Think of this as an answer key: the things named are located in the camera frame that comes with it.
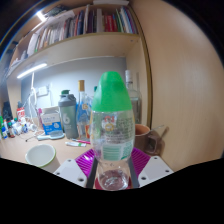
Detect blue and white carton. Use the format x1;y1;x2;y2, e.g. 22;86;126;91
40;106;64;136

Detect white wall socket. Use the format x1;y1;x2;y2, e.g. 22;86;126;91
36;85;50;97

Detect brown cup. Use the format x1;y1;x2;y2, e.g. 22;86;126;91
133;123;165;156

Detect light blue hairbrush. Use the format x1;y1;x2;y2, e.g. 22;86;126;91
36;131;66;142

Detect white jar with red lid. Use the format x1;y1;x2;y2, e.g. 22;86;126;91
16;106;27;123

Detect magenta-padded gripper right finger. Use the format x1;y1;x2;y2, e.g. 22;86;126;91
127;146;175;189

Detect wooden shelf unit with books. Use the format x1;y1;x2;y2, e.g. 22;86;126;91
4;0;154;134

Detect clear glass bottle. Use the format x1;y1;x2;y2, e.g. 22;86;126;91
124;68;143;127

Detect white desk lamp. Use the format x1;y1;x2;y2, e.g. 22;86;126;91
25;72;41;133

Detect white LED light bar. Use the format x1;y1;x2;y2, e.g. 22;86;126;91
16;62;49;80

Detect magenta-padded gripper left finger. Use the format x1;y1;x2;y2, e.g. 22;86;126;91
53;148;101;189

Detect white mug with green rim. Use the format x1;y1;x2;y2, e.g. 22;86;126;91
24;143;62;174

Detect white tube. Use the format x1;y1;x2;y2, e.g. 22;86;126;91
64;140;87;148

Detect clear bottle with green cap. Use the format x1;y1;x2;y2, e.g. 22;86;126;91
89;70;136;192

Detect grey shaker bottle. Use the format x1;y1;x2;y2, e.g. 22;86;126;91
57;89;80;140

